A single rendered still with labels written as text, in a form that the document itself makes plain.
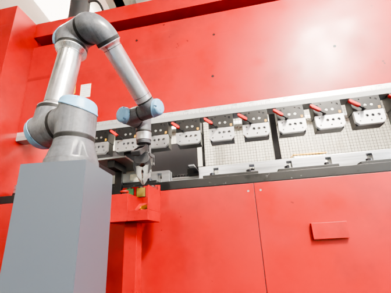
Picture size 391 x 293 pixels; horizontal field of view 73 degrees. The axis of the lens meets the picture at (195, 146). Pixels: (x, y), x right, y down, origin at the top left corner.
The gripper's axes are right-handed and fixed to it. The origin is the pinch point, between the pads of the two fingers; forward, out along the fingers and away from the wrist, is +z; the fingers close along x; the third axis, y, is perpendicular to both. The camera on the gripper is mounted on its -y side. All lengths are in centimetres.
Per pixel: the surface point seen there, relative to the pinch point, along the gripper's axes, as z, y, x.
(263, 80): -60, 37, -64
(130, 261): 34.0, -3.2, 4.9
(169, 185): 0.5, 19.6, -6.9
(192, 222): 20.2, 18.1, -18.6
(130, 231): 21.5, -2.1, 5.4
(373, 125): -24, 38, -118
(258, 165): -8, 33, -54
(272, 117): -63, 114, -74
